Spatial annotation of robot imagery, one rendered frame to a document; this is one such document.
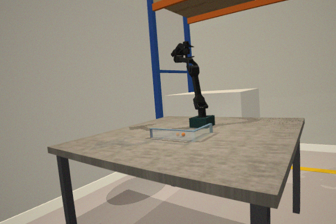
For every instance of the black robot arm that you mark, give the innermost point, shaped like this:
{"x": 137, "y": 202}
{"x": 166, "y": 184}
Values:
{"x": 198, "y": 101}

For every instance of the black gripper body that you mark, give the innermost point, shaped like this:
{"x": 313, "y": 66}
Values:
{"x": 186, "y": 43}

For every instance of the clear low corner wall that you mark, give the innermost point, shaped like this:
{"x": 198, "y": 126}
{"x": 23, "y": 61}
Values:
{"x": 181, "y": 135}

